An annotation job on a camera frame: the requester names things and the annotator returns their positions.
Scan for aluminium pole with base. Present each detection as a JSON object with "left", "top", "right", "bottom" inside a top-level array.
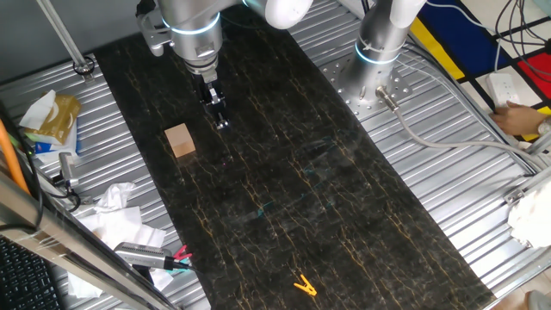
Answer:
[{"left": 36, "top": 0, "right": 96, "bottom": 83}]

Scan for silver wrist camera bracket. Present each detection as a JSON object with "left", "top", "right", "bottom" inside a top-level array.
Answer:
[{"left": 136, "top": 0, "right": 176, "bottom": 57}]

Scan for gold tissue pack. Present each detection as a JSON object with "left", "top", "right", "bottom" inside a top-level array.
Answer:
[{"left": 25, "top": 93, "right": 82, "bottom": 146}]

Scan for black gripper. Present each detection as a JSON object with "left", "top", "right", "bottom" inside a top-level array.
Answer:
[{"left": 198, "top": 79, "right": 230, "bottom": 131}]

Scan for orange tube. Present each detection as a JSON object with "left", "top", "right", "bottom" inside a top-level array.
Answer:
[{"left": 0, "top": 118, "right": 31, "bottom": 195}]

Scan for silver wristwatch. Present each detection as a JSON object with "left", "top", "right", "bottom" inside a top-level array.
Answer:
[{"left": 536, "top": 115, "right": 551, "bottom": 138}]

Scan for crumpled white tissue ball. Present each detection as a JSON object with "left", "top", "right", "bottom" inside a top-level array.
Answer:
[{"left": 93, "top": 182, "right": 135, "bottom": 214}]

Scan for teal clothespin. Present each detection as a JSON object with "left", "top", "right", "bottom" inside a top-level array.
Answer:
[{"left": 165, "top": 253, "right": 193, "bottom": 275}]

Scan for metal frame bar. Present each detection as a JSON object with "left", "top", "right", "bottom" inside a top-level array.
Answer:
[{"left": 0, "top": 171, "right": 177, "bottom": 310}]

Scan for white power strip cable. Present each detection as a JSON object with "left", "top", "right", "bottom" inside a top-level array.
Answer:
[{"left": 425, "top": 0, "right": 504, "bottom": 75}]

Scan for white power strip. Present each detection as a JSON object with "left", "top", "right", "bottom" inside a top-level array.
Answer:
[{"left": 486, "top": 71, "right": 522, "bottom": 109}]

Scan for person's bare hand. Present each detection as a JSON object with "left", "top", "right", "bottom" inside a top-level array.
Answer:
[{"left": 489, "top": 101, "right": 544, "bottom": 137}]

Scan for orange clothespin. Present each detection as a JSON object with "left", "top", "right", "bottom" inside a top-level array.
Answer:
[{"left": 293, "top": 274, "right": 319, "bottom": 297}]

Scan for blue and white package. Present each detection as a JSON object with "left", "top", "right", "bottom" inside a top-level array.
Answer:
[{"left": 25, "top": 124, "right": 81, "bottom": 164}]

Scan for colourful squares floor mat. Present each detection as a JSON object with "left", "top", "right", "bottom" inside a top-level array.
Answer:
[{"left": 408, "top": 0, "right": 551, "bottom": 143}]

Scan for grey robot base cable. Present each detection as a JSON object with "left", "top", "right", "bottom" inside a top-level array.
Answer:
[{"left": 375, "top": 84, "right": 548, "bottom": 171}]

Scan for black floor cables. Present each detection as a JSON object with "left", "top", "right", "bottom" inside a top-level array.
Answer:
[{"left": 494, "top": 0, "right": 551, "bottom": 78}]

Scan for white tissue paper sheets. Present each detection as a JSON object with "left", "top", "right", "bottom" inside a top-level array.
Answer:
[{"left": 66, "top": 205, "right": 176, "bottom": 299}]

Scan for black usb hub cable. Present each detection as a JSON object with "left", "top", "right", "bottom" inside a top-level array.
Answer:
[{"left": 170, "top": 257, "right": 203, "bottom": 276}]

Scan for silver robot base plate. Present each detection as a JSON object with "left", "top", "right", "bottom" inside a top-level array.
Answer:
[{"left": 320, "top": 53, "right": 414, "bottom": 121}]

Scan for red clothespin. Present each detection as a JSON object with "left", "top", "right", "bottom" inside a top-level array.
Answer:
[{"left": 172, "top": 244, "right": 194, "bottom": 262}]

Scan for black keyboard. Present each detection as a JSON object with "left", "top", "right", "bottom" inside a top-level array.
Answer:
[{"left": 0, "top": 236, "right": 61, "bottom": 310}]

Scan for white tissue sheet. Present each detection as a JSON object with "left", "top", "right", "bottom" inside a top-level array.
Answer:
[{"left": 19, "top": 89, "right": 57, "bottom": 130}]

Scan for white cloth bundle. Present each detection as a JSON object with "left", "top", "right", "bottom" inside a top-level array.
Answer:
[{"left": 506, "top": 180, "right": 551, "bottom": 250}]

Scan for small wooden block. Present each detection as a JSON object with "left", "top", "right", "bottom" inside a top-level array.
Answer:
[{"left": 164, "top": 122, "right": 197, "bottom": 159}]

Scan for black camera device cable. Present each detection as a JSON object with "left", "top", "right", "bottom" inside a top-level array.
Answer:
[{"left": 42, "top": 180, "right": 83, "bottom": 213}]

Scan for black marble pattern mat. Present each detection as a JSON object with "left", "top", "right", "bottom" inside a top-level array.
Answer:
[{"left": 92, "top": 0, "right": 496, "bottom": 310}]

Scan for silver corner bracket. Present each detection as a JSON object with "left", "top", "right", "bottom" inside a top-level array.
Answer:
[{"left": 503, "top": 187, "right": 527, "bottom": 207}]

